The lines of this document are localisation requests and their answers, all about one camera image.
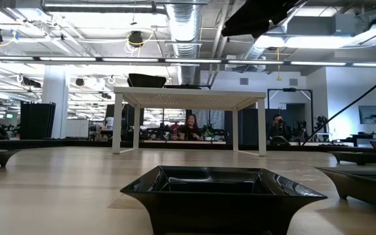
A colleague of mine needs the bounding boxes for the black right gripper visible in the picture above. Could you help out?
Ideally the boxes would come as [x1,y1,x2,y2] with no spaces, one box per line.
[222,0,302,39]

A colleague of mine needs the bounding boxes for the long ceiling light strip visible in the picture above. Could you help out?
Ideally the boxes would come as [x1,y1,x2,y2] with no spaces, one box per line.
[0,55,376,68]

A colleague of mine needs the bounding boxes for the grey ceiling air unit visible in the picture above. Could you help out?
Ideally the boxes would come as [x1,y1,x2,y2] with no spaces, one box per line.
[285,12,357,37]

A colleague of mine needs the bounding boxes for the person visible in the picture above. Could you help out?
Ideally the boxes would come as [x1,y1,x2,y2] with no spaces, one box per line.
[176,113,204,142]
[266,114,292,142]

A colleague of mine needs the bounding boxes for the small green office plant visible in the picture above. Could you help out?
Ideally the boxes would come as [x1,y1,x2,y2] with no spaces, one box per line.
[198,123,228,141]

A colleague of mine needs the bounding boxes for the dark computer monitor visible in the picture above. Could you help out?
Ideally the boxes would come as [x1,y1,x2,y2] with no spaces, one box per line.
[358,104,376,125]

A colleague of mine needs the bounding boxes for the white building column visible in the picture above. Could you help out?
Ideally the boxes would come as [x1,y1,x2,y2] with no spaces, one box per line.
[40,72,69,140]

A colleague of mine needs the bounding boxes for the yellow hanging cord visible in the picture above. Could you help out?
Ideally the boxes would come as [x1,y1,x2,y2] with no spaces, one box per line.
[275,47,283,82]

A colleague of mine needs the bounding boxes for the black gantry frame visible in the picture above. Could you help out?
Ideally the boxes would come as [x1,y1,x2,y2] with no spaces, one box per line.
[266,87,314,138]

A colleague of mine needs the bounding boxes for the black cable loop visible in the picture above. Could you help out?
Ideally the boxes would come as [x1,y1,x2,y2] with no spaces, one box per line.
[268,134,291,146]

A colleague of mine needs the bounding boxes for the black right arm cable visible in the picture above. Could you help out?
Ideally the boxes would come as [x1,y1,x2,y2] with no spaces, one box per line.
[300,66,376,147]

